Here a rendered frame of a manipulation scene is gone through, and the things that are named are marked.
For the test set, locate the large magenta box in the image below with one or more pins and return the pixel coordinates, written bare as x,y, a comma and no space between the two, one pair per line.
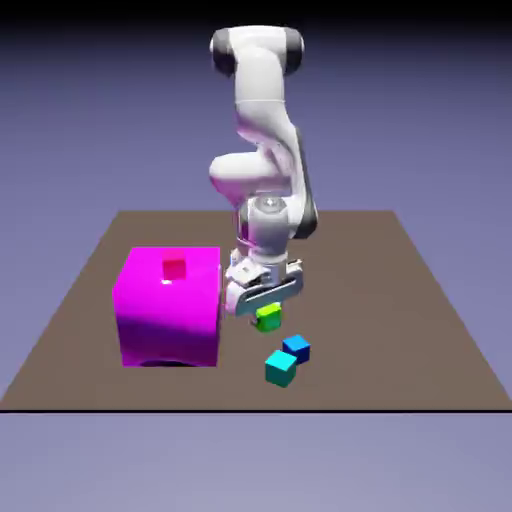
168,312

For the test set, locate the small red cube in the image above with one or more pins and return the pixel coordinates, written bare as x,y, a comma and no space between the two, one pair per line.
174,268

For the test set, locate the small blue cube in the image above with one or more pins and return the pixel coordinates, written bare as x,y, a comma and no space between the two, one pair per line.
298,346

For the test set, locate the small green cube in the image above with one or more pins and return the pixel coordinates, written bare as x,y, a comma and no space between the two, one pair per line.
268,318

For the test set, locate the small cyan cube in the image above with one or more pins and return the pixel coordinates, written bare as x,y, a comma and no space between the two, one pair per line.
280,368

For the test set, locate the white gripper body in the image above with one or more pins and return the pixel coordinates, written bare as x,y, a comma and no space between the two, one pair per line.
264,295

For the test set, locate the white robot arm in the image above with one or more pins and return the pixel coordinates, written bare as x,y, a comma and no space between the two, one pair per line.
260,120

